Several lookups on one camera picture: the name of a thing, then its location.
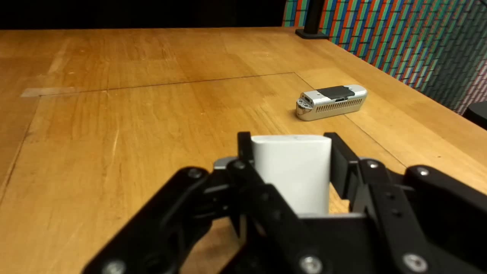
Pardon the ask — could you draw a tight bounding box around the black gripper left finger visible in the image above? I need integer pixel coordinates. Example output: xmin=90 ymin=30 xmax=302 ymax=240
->
xmin=83 ymin=131 xmax=326 ymax=274

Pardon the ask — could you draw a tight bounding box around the small silver black gadget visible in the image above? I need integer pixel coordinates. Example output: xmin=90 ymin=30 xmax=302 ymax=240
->
xmin=296 ymin=83 xmax=369 ymax=121

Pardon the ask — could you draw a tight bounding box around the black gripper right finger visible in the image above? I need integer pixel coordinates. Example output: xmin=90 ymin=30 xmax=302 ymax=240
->
xmin=325 ymin=132 xmax=487 ymax=274

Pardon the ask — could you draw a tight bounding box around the white charger head cube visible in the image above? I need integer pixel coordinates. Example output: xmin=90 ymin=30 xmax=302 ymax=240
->
xmin=252 ymin=134 xmax=334 ymax=217

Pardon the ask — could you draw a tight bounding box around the black stand pole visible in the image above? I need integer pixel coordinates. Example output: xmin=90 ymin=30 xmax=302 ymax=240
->
xmin=294 ymin=0 xmax=332 ymax=39

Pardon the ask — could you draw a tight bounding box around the black curtain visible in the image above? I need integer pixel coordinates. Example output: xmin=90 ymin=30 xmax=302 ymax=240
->
xmin=0 ymin=0 xmax=287 ymax=30

